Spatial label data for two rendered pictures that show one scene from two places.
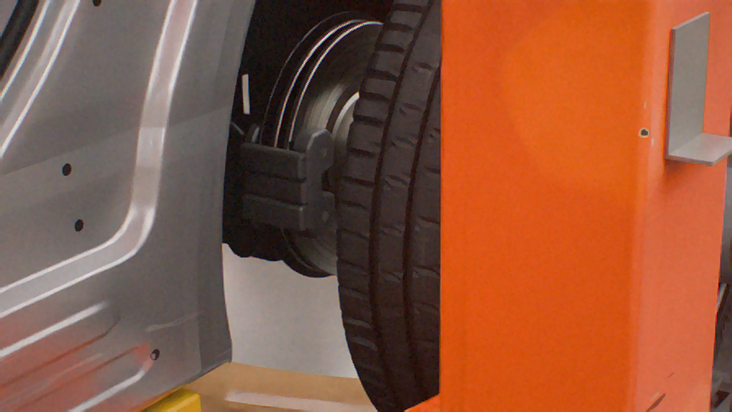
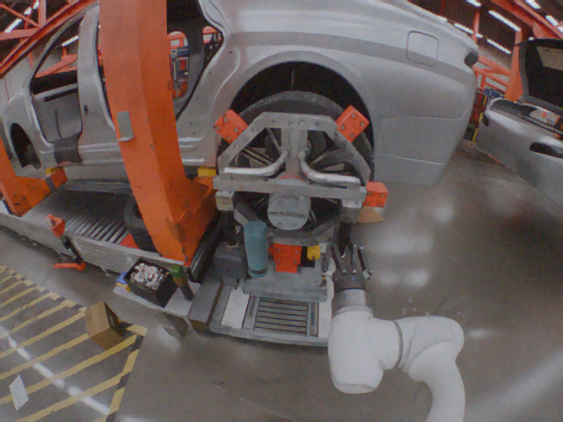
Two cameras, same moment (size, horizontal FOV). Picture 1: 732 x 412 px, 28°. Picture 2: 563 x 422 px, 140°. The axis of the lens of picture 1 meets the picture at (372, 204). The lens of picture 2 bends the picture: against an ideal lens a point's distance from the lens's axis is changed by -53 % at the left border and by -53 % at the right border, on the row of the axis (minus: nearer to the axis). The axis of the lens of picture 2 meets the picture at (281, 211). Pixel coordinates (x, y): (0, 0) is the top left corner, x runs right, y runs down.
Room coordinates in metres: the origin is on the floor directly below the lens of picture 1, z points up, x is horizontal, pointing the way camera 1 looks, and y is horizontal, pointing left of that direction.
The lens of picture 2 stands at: (1.14, -0.99, 1.25)
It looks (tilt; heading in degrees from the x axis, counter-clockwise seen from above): 36 degrees down; 62
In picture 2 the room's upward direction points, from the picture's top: 2 degrees clockwise
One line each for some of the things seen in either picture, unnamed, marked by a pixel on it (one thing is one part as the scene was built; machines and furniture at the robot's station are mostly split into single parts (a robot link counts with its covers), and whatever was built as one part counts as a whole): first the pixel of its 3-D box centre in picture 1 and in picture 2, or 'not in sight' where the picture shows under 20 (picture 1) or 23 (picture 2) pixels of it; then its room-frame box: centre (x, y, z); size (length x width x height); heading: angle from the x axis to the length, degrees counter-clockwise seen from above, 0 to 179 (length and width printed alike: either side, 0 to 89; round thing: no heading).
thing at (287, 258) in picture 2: not in sight; (288, 249); (1.53, -0.34, 0.48); 0.16 x 0.12 x 0.17; 56
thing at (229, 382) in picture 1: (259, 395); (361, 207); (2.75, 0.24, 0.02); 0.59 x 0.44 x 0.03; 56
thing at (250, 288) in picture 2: not in sight; (287, 272); (1.60, -0.23, 0.13); 0.50 x 0.36 x 0.10; 146
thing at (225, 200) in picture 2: not in sight; (229, 194); (1.26, -0.45, 0.93); 0.09 x 0.05 x 0.05; 56
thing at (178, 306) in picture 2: not in sight; (154, 290); (0.86, -0.30, 0.44); 0.43 x 0.17 x 0.03; 146
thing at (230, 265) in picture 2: not in sight; (239, 251); (1.36, -0.04, 0.26); 0.42 x 0.18 x 0.35; 56
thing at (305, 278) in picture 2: not in sight; (288, 252); (1.61, -0.23, 0.32); 0.40 x 0.30 x 0.28; 146
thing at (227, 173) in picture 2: not in sight; (258, 151); (1.36, -0.42, 1.03); 0.19 x 0.18 x 0.11; 56
